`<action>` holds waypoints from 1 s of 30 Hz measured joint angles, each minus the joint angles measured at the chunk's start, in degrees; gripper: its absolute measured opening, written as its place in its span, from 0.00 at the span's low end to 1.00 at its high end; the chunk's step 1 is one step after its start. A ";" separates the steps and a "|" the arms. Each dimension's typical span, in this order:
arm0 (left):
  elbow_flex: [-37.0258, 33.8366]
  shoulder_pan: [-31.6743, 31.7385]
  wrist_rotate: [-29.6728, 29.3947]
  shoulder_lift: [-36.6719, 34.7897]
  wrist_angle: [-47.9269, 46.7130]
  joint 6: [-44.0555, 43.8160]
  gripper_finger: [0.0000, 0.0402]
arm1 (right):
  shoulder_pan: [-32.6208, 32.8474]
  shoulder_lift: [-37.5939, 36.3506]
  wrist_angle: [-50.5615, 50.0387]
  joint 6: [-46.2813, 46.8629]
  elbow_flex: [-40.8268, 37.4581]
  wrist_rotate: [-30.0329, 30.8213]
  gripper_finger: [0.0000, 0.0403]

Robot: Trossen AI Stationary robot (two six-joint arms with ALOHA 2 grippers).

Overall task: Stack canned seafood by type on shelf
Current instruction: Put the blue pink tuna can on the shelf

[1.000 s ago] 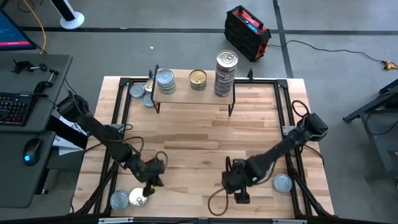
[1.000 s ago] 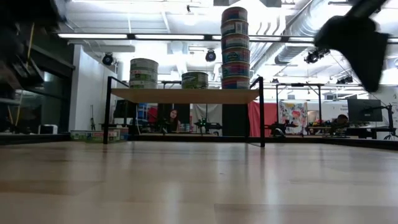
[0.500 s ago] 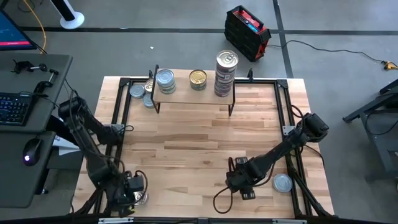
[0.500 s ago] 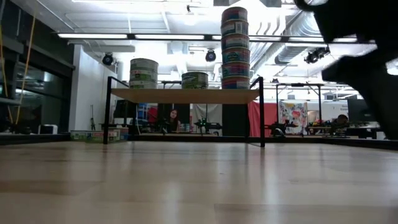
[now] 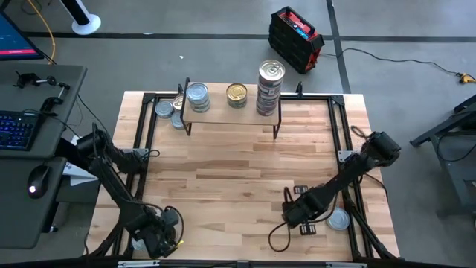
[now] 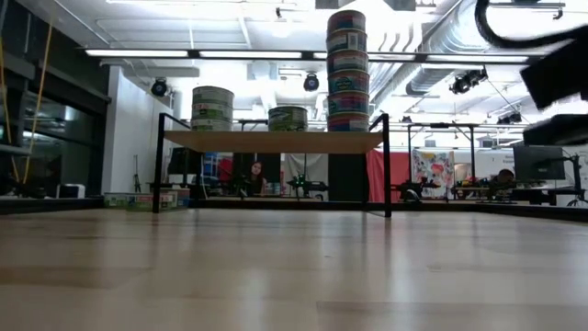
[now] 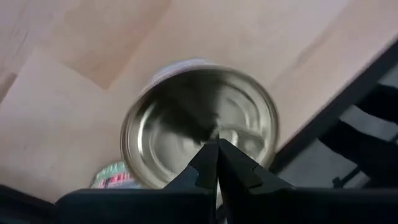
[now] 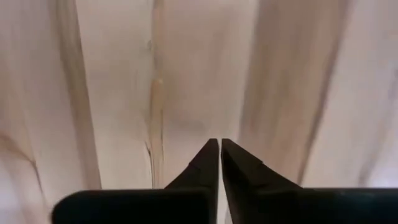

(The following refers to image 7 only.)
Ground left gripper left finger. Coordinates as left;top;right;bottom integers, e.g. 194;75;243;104
55;138;218;224

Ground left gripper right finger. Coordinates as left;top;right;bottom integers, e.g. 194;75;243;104
217;138;398;224

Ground blue red label can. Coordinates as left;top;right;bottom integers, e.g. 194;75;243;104
119;58;280;190

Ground black table frame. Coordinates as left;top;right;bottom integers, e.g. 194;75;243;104
269;37;398;189

